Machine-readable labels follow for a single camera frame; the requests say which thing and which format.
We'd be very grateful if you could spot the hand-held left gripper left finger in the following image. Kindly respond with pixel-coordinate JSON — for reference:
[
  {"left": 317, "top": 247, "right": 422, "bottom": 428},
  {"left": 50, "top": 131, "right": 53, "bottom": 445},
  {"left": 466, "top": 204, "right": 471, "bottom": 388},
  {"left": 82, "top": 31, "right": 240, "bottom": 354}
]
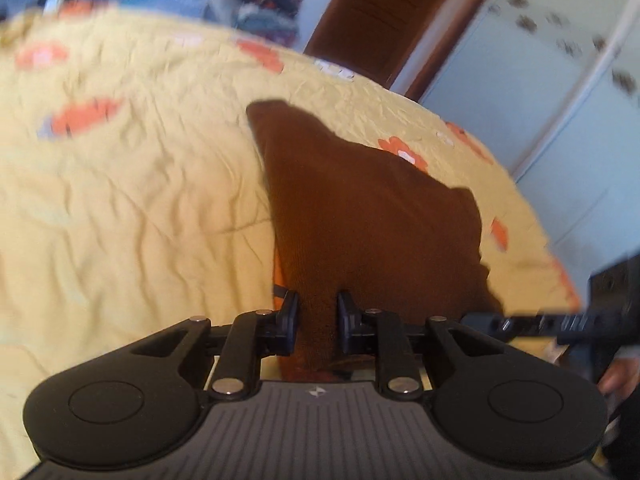
[{"left": 132, "top": 290, "right": 301, "bottom": 402}]

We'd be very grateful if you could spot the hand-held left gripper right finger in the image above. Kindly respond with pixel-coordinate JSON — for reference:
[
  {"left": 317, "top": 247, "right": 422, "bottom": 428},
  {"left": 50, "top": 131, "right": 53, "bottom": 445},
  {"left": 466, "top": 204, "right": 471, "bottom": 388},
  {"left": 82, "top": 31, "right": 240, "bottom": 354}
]
[{"left": 336, "top": 289, "right": 502, "bottom": 402}]

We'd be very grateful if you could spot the person's right hand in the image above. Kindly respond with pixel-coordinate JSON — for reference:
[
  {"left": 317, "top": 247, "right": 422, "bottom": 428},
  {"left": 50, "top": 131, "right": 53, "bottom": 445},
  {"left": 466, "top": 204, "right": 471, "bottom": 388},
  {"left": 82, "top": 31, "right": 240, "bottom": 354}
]
[{"left": 598, "top": 355, "right": 637, "bottom": 397}]

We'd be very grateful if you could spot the brown wooden door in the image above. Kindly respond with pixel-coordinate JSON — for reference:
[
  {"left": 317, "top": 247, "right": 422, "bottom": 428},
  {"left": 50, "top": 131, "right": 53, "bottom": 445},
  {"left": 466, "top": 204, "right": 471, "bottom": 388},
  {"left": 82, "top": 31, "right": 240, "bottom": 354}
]
[{"left": 302, "top": 0, "right": 507, "bottom": 102}]

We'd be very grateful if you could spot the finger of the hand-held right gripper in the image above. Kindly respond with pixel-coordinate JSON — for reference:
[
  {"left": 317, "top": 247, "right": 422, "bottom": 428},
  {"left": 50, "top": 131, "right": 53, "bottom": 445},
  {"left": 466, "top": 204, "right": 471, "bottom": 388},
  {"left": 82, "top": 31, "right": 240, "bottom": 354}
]
[{"left": 460, "top": 311, "right": 593, "bottom": 342}]

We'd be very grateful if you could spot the frosted glass wardrobe door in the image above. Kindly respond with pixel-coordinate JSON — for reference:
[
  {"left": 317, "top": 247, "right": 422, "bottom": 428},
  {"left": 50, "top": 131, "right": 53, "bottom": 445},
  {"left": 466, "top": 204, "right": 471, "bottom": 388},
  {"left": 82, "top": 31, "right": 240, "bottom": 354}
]
[{"left": 390, "top": 0, "right": 640, "bottom": 286}]

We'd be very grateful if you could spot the yellow printed bedspread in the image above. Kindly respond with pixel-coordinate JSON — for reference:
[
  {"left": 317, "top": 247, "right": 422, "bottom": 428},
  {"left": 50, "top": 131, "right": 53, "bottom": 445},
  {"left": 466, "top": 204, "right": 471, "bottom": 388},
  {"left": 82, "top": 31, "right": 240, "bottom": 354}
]
[{"left": 0, "top": 4, "right": 583, "bottom": 480}]

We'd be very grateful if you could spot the brown knit garment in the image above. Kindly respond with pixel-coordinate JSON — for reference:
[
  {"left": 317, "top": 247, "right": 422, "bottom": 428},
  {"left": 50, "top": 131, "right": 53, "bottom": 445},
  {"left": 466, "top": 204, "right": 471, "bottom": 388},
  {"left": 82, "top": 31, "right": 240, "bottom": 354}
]
[{"left": 246, "top": 100, "right": 506, "bottom": 382}]

